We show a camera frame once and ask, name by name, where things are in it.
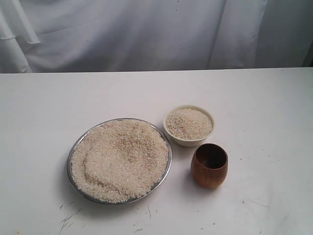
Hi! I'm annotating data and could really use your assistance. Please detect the brown wooden cup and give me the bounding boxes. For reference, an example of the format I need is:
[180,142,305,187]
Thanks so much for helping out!
[191,143,228,188]

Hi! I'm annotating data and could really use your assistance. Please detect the rice in cream bowl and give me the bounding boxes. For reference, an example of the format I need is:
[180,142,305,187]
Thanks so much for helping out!
[165,108,213,141]

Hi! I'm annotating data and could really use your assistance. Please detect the small cream bowl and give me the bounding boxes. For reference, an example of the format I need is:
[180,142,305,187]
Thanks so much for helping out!
[163,105,215,147]

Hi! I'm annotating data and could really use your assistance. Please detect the beige grain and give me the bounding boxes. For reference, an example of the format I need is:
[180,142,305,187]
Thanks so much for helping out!
[70,119,170,202]

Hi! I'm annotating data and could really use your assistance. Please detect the large metal rice plate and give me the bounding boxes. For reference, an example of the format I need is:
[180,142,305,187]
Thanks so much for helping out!
[66,117,173,205]

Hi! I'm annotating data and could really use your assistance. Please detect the white backdrop curtain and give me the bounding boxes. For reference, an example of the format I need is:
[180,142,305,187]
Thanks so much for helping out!
[0,0,313,73]

